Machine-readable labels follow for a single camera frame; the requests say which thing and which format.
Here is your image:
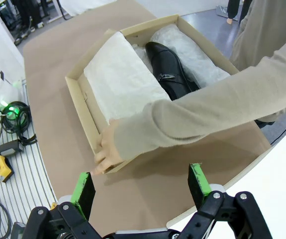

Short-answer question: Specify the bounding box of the black coiled cable bundle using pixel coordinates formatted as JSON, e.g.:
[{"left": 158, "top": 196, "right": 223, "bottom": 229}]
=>
[{"left": 0, "top": 101, "right": 38, "bottom": 146}]

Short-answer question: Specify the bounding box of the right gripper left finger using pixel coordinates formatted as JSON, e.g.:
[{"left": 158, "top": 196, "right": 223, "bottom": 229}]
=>
[{"left": 27, "top": 171, "right": 113, "bottom": 239}]

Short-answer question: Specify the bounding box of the yellow emergency stop button box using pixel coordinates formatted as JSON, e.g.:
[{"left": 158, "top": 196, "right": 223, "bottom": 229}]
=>
[{"left": 0, "top": 154, "right": 14, "bottom": 184}]

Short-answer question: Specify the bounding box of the brown cardboard shoe box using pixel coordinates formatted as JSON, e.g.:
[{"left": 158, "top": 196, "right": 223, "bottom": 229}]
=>
[{"left": 65, "top": 14, "right": 240, "bottom": 175}]

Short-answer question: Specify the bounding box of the white tissue paper sheet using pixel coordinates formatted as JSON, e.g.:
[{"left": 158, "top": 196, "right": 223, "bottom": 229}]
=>
[{"left": 84, "top": 31, "right": 173, "bottom": 125}]

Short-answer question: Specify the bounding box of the person's left forearm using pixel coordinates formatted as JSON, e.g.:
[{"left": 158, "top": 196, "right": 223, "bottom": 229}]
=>
[{"left": 113, "top": 29, "right": 286, "bottom": 162}]

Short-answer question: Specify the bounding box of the person in beige sweater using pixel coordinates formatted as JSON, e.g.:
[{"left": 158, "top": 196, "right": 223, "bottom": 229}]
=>
[{"left": 229, "top": 0, "right": 286, "bottom": 129}]

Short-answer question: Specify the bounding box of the black leather buckle shoe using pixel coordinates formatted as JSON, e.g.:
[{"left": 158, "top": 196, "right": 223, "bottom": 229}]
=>
[{"left": 144, "top": 41, "right": 201, "bottom": 102}]

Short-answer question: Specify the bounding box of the bystander in black trousers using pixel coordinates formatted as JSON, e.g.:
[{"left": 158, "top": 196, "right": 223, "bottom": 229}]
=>
[{"left": 10, "top": 0, "right": 44, "bottom": 28}]

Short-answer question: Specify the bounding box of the person's left hand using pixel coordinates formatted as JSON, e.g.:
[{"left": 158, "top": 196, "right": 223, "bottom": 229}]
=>
[{"left": 94, "top": 119, "right": 123, "bottom": 175}]

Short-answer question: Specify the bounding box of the crinkled translucent wrapping paper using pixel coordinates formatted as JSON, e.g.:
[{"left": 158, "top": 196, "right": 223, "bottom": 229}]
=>
[{"left": 132, "top": 23, "right": 232, "bottom": 89}]

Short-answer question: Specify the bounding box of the grey slotted aluminium platform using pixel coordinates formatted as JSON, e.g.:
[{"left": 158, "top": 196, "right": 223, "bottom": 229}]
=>
[{"left": 0, "top": 79, "right": 59, "bottom": 239}]

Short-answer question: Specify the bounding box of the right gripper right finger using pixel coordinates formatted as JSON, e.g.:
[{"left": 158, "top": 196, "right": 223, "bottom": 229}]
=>
[{"left": 182, "top": 163, "right": 274, "bottom": 239}]

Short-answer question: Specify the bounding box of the grey handheld control device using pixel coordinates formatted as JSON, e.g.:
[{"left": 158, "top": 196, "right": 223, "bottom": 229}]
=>
[{"left": 0, "top": 139, "right": 24, "bottom": 160}]

